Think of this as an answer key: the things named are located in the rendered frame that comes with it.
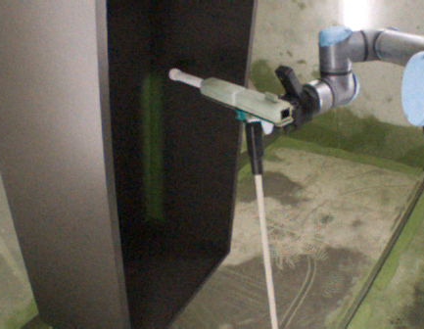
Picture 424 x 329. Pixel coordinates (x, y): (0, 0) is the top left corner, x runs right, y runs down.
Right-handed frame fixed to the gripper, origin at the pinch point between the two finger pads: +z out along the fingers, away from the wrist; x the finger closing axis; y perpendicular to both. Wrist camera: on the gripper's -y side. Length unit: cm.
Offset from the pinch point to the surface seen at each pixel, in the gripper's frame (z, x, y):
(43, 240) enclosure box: 50, 21, 23
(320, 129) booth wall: -152, 118, 91
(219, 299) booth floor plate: -17, 52, 108
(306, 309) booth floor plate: -40, 20, 108
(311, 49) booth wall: -149, 123, 35
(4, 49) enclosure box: 48, 13, -25
